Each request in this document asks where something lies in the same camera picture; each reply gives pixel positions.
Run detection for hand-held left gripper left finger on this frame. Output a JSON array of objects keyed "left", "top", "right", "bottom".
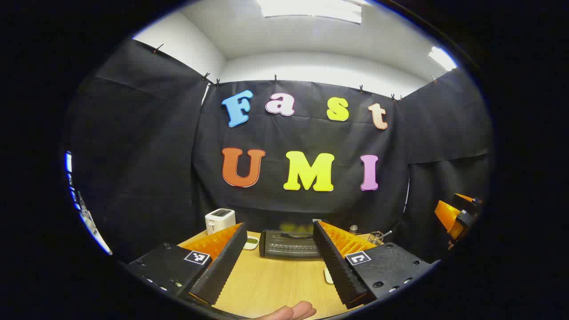
[{"left": 124, "top": 222, "right": 248, "bottom": 306}]

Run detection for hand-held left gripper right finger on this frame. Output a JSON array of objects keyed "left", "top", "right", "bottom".
[{"left": 313, "top": 220, "right": 436, "bottom": 308}]

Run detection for black electric oven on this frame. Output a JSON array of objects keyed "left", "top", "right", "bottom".
[{"left": 259, "top": 229, "right": 323, "bottom": 259}]

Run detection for white toaster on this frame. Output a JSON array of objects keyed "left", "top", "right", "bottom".
[{"left": 205, "top": 208, "right": 236, "bottom": 235}]

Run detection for small ribbed glass jar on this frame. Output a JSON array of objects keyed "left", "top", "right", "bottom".
[{"left": 368, "top": 230, "right": 393, "bottom": 246}]

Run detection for black backdrop cloth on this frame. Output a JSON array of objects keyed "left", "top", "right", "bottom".
[{"left": 62, "top": 38, "right": 494, "bottom": 263}]

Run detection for white side desk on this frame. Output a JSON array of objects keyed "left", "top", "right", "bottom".
[{"left": 79, "top": 196, "right": 114, "bottom": 256}]

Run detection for small ceiling light panel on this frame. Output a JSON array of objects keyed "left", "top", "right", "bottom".
[{"left": 428, "top": 46, "right": 457, "bottom": 72}]

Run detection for computer monitor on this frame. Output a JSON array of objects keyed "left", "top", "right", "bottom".
[{"left": 64, "top": 150, "right": 83, "bottom": 209}]

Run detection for large ceiling light panel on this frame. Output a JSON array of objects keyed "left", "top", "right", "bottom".
[{"left": 257, "top": 0, "right": 363, "bottom": 25}]

